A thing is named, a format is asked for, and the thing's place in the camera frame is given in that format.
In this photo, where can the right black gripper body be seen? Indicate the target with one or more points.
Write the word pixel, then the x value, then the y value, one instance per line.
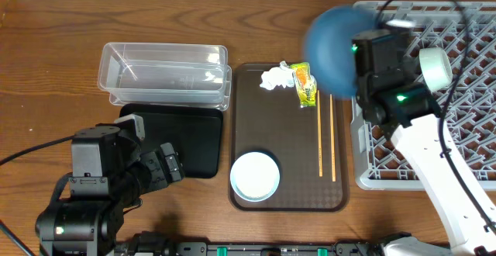
pixel 411 72

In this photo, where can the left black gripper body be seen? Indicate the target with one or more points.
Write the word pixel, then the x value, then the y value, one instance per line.
pixel 160 177

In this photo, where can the small mint green bowl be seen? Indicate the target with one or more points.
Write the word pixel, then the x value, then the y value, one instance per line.
pixel 435 67

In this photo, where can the large dark blue bowl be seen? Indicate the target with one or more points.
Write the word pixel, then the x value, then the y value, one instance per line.
pixel 328 49

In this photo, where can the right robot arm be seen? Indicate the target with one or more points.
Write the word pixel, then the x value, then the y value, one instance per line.
pixel 410 117

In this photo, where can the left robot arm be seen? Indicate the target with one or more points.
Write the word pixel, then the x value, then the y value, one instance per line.
pixel 110 173

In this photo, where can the grey dishwasher rack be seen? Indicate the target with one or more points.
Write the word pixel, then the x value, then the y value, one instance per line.
pixel 471 117

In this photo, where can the black plastic bin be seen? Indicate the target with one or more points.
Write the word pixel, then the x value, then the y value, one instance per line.
pixel 195 133

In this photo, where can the yellow green snack wrapper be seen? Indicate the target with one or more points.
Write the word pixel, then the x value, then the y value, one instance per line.
pixel 305 84

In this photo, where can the clear plastic bin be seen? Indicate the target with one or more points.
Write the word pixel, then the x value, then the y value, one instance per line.
pixel 168 74

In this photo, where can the crumpled white tissue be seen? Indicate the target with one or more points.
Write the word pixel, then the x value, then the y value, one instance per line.
pixel 281 75

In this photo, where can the brown plastic serving tray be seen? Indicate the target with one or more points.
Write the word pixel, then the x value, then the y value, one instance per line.
pixel 273 122

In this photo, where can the left wooden chopstick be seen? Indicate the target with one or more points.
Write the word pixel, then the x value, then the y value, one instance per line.
pixel 319 132

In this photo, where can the wooden chopstick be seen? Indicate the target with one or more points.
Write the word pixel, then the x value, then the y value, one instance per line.
pixel 319 132
pixel 332 138

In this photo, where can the right wooden chopstick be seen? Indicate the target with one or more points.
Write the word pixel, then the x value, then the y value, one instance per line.
pixel 332 138

